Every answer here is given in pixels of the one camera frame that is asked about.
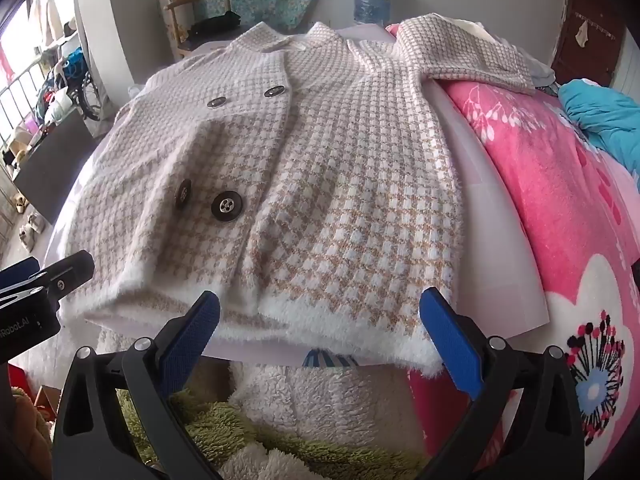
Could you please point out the white fleece garment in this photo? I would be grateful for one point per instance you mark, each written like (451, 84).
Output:
(325, 405)

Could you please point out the beige clothes pile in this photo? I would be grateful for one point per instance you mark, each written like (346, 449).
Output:
(542, 70)

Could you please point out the black clothing bundle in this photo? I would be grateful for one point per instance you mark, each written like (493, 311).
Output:
(215, 25)

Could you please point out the blue striped cloth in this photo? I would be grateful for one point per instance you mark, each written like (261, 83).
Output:
(327, 359)

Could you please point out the green shaggy cloth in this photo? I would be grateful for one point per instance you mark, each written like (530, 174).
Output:
(220, 435)

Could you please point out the hanging laundry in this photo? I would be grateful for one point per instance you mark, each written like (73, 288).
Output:
(50, 15)

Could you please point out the pink floral fleece blanket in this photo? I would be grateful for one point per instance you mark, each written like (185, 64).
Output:
(550, 210)

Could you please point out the pair of beige shoes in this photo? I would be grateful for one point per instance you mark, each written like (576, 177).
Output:
(31, 232)

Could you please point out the red box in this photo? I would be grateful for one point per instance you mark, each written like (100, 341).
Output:
(19, 375)

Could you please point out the metal balcony railing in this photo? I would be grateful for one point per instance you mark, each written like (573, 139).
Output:
(20, 90)

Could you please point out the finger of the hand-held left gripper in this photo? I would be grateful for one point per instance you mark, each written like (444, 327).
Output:
(67, 270)
(20, 270)

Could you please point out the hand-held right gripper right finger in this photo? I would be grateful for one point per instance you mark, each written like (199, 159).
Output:
(449, 340)

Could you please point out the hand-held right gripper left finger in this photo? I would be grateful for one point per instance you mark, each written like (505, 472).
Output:
(196, 329)

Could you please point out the wheelchair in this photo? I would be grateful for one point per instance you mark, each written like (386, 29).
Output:
(85, 90)

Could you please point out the wooden chair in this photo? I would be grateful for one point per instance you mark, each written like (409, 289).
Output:
(177, 10)

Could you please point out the dark wooden door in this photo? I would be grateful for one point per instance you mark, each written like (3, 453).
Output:
(590, 35)

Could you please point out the light pink printed bed sheet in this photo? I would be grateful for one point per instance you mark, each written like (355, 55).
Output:
(480, 210)

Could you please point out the beige houndstooth knit coat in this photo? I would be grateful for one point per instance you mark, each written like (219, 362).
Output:
(325, 160)

